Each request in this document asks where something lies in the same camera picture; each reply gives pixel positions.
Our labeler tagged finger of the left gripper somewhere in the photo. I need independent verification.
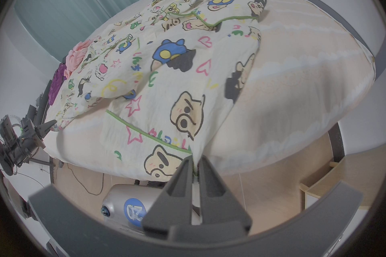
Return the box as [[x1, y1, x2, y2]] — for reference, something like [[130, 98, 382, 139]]
[[36, 119, 58, 141]]

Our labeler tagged pale wooden small table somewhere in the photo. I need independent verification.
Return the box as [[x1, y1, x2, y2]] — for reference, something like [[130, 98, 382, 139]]
[[300, 156, 375, 212]]

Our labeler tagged white printed pyjama top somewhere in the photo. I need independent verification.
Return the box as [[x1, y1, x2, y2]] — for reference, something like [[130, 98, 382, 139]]
[[50, 0, 269, 187]]

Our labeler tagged purple satin garment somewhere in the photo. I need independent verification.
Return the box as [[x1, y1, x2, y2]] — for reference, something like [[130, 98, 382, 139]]
[[48, 63, 69, 106]]

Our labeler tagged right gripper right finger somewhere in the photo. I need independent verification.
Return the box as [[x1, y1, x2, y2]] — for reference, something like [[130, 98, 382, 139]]
[[197, 156, 253, 235]]

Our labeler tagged black cable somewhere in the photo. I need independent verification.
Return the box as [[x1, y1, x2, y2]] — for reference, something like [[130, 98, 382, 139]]
[[64, 162, 105, 195]]

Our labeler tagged pink garment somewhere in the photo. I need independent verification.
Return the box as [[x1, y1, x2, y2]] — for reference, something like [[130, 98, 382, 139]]
[[66, 40, 93, 78]]

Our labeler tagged bed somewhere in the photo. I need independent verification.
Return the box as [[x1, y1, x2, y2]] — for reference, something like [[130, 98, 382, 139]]
[[45, 0, 383, 185]]

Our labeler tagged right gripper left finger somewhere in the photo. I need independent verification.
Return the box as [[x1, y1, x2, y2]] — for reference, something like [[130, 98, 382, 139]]
[[141, 156, 194, 236]]

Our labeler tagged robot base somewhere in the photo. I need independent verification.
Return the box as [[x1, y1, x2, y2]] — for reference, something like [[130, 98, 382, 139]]
[[101, 181, 202, 229]]

